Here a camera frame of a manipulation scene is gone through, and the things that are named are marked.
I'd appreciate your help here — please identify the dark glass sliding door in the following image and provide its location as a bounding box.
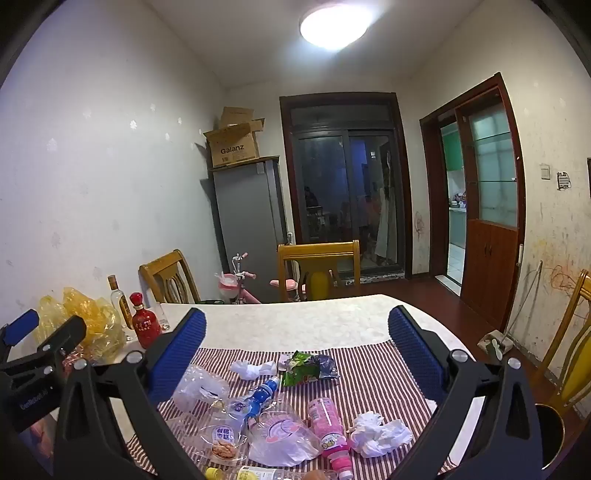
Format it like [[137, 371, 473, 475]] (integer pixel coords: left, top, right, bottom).
[[279, 92, 413, 283]]

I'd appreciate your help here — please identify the red liquor bottle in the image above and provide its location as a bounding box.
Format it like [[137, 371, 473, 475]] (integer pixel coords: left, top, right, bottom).
[[128, 292, 163, 350]]

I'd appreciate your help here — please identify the small open cardboard box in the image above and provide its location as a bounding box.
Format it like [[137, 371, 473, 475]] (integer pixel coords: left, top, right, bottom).
[[219, 106, 257, 128]]

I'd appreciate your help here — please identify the large white tissue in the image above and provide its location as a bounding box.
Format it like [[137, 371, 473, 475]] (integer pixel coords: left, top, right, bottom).
[[353, 411, 385, 432]]

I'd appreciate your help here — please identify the white face mask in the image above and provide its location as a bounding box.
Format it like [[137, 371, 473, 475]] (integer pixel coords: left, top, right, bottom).
[[348, 419, 414, 459]]

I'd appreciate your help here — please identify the yellow plastic bag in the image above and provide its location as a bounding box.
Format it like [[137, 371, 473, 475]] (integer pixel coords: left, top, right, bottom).
[[38, 287, 128, 363]]

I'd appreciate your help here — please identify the clear glass liquor bottle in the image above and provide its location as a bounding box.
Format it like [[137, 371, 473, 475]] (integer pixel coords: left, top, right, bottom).
[[107, 275, 135, 342]]

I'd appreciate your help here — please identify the green snack bag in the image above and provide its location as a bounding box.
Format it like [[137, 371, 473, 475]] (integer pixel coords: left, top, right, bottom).
[[279, 351, 341, 388]]

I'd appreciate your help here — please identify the large printed cardboard box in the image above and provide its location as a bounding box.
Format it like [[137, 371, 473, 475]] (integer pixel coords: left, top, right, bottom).
[[203, 120, 265, 168]]

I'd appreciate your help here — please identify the green kitchen cabinet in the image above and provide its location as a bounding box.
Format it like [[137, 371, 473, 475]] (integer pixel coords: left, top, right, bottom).
[[442, 124, 465, 173]]

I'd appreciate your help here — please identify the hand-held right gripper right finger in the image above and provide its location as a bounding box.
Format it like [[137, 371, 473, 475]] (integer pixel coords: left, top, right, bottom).
[[388, 305, 542, 480]]

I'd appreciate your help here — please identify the clear bag with pink print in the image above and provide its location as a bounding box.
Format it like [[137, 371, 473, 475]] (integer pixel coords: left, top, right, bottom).
[[248, 401, 322, 467]]

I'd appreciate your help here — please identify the black trash bin gold rim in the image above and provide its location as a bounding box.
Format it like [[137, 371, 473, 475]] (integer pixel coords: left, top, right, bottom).
[[534, 403, 565, 470]]

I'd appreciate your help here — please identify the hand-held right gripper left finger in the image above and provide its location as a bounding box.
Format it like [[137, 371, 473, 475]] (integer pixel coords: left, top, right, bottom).
[[54, 307, 207, 480]]

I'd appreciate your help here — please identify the wooden chair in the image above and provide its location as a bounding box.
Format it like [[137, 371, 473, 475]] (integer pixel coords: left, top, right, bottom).
[[139, 249, 202, 306], [530, 270, 591, 422], [277, 240, 361, 304]]

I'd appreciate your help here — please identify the clear snack packet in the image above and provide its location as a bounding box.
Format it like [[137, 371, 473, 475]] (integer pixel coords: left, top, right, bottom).
[[184, 411, 250, 465]]

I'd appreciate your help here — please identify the pink cartoon drink bottle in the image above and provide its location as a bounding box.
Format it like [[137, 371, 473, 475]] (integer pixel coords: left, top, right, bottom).
[[307, 397, 356, 480]]

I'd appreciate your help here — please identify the pink children's tricycle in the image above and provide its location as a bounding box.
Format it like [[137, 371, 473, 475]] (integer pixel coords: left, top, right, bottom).
[[213, 252, 308, 305]]

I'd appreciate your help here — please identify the blue cartoon drink bottle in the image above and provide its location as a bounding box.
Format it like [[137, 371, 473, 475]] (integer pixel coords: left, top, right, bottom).
[[226, 376, 281, 433]]

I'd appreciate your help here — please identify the round ceiling lamp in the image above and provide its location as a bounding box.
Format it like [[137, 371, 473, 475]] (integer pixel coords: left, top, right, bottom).
[[299, 0, 373, 51]]

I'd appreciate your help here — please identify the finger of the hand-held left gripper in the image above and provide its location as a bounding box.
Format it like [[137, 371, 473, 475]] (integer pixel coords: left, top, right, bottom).
[[0, 315, 88, 377], [0, 309, 40, 352]]

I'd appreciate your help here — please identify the wooden door with glass panel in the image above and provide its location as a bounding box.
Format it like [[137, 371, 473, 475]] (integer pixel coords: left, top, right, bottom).
[[455, 98, 527, 331]]

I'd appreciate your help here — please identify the clear bottle with yellow cap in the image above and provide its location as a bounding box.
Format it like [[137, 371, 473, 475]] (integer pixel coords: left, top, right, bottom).
[[205, 465, 341, 480]]

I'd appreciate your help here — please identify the white cable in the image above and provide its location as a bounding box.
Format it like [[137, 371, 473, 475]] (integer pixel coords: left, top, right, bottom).
[[505, 260, 544, 337]]

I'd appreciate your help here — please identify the clear plastic bag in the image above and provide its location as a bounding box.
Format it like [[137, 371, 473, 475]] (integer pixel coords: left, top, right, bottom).
[[173, 364, 230, 414]]

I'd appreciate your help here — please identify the red white striped cloth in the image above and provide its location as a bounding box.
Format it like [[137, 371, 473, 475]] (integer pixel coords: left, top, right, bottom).
[[126, 340, 468, 480]]

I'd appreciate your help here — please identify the grey refrigerator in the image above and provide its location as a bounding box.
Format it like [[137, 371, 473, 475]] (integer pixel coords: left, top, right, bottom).
[[209, 156, 290, 303]]

